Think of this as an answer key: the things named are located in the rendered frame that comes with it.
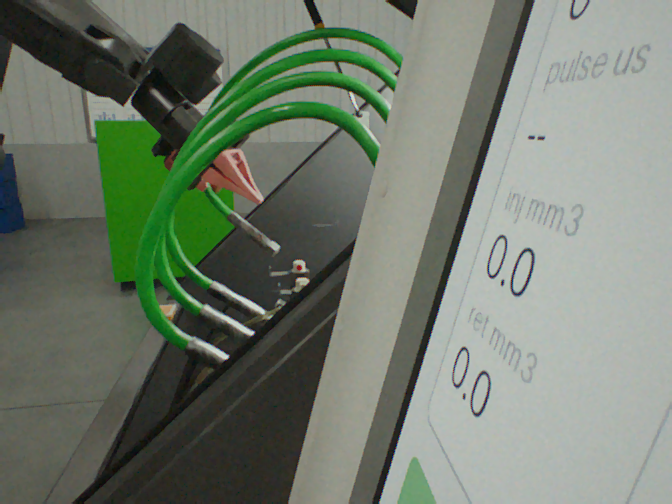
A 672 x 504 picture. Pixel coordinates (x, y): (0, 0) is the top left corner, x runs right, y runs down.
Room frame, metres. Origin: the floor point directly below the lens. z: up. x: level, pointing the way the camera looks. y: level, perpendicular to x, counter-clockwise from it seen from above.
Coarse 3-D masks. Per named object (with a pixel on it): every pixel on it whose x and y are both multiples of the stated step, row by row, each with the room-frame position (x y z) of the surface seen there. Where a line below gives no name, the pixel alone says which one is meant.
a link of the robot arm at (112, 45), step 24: (0, 0) 0.57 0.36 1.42; (24, 0) 0.58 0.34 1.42; (0, 24) 0.58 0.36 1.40; (24, 24) 0.58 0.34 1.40; (48, 24) 0.58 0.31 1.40; (72, 24) 0.60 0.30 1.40; (96, 24) 0.65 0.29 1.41; (24, 48) 0.59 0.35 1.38; (48, 48) 0.59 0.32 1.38; (72, 48) 0.59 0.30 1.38; (96, 48) 0.60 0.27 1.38; (120, 48) 0.63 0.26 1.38; (72, 72) 0.60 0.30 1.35
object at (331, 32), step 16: (304, 32) 0.73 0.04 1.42; (320, 32) 0.72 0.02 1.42; (336, 32) 0.71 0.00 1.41; (352, 32) 0.71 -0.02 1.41; (272, 48) 0.74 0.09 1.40; (288, 48) 0.74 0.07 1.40; (384, 48) 0.70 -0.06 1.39; (256, 64) 0.75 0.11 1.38; (400, 64) 0.69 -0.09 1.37; (240, 80) 0.76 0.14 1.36; (208, 192) 0.77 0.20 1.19; (224, 208) 0.77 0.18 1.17
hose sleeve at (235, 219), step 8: (232, 216) 0.76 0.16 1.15; (240, 216) 0.77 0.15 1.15; (232, 224) 0.76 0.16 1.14; (240, 224) 0.75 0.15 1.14; (248, 224) 0.76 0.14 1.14; (248, 232) 0.75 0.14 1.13; (256, 232) 0.75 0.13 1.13; (256, 240) 0.75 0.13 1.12; (264, 240) 0.75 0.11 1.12; (264, 248) 0.74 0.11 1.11
